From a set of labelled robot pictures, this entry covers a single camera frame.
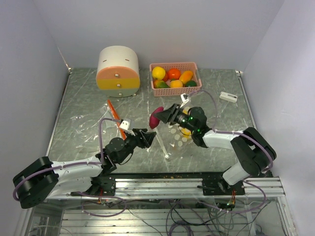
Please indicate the fake yellow bell pepper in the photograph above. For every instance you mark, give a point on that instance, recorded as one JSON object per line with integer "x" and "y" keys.
{"x": 185, "y": 132}

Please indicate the fake yellow peach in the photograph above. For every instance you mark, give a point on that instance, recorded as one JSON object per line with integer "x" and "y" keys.
{"x": 176, "y": 84}

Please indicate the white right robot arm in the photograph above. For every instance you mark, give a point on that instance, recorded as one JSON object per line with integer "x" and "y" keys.
{"x": 253, "y": 152}

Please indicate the fake yellow lemon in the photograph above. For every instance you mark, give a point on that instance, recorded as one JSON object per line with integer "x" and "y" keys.
{"x": 158, "y": 73}

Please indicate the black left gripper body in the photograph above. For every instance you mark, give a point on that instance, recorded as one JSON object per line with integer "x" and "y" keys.
{"x": 131, "y": 141}

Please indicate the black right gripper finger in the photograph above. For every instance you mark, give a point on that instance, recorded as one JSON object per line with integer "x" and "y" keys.
{"x": 173, "y": 108}
{"x": 165, "y": 116}

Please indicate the fake purple onion slice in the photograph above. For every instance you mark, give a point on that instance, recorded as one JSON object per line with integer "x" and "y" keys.
{"x": 153, "y": 121}

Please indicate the pink perforated plastic basket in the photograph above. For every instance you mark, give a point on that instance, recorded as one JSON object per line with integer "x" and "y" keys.
{"x": 182, "y": 66}

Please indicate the fake red orange tomato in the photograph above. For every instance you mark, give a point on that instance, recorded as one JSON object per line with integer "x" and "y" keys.
{"x": 166, "y": 78}

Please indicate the fake green orange mango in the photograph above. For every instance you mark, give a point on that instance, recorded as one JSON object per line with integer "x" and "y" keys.
{"x": 160, "y": 84}

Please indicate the clear red-zip bag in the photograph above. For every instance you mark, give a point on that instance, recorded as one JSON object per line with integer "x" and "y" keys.
{"x": 87, "y": 128}

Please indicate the fake dark green avocado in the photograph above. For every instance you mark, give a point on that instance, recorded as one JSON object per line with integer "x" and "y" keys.
{"x": 191, "y": 83}

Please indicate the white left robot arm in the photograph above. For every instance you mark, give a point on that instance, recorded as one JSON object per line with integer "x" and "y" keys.
{"x": 44, "y": 178}

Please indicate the fake yellow orange mango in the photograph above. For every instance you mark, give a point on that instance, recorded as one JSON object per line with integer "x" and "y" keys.
{"x": 186, "y": 76}

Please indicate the round pastel mini drawer cabinet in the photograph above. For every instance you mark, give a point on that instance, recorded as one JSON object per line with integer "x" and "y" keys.
{"x": 118, "y": 71}

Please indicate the white plastic clip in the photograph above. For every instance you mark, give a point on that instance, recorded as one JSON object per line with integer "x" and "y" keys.
{"x": 228, "y": 97}

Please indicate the aluminium rail frame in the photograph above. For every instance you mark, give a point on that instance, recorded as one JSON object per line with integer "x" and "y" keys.
{"x": 163, "y": 205}

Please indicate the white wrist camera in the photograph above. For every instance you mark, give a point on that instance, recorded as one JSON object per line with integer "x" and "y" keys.
{"x": 127, "y": 126}
{"x": 186, "y": 101}

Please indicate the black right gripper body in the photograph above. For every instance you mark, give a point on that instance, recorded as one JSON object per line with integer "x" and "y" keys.
{"x": 182, "y": 119}

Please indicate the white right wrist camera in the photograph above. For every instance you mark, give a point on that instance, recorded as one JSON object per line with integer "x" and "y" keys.
{"x": 186, "y": 101}

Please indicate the clear white-slider zip bag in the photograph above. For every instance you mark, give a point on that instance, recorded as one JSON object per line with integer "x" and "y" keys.
{"x": 171, "y": 140}

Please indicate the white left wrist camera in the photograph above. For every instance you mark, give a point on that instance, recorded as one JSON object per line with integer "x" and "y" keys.
{"x": 127, "y": 126}

